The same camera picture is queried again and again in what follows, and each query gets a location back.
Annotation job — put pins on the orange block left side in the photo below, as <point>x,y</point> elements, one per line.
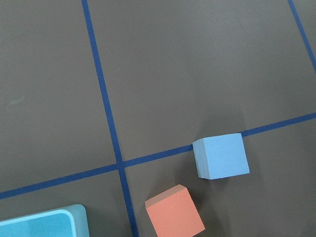
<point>174,214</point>

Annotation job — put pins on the teal plastic bin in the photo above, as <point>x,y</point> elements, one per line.
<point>68,221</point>

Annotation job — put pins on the light blue block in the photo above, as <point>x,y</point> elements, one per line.
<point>220,156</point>

